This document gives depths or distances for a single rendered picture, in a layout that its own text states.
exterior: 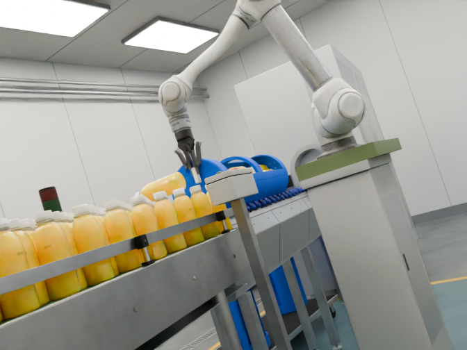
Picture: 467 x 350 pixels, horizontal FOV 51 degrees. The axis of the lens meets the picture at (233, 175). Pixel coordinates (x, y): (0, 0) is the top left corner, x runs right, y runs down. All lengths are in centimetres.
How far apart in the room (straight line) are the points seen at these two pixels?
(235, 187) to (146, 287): 52
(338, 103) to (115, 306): 119
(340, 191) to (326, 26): 557
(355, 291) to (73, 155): 461
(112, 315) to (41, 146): 494
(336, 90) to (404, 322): 97
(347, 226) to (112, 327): 125
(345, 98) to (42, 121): 466
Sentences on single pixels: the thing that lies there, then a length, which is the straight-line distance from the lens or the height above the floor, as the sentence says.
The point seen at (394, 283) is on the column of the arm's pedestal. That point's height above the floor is 49.
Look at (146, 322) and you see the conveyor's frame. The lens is 126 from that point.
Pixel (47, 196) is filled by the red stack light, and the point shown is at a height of 122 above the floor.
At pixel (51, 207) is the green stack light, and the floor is 118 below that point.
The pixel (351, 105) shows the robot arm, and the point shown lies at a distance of 197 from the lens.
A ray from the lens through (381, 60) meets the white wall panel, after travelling 721.
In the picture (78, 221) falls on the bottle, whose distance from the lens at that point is 124.
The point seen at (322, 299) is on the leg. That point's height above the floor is 31.
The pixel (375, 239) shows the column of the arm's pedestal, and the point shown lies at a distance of 211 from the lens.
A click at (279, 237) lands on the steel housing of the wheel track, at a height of 76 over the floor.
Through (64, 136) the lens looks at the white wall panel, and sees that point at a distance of 626.
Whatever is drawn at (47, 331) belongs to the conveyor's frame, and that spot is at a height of 86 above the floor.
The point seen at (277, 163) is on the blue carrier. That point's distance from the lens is 291.
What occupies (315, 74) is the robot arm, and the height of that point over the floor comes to 139.
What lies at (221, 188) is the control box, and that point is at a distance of 165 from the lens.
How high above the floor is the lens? 97
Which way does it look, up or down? 4 degrees up
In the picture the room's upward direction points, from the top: 18 degrees counter-clockwise
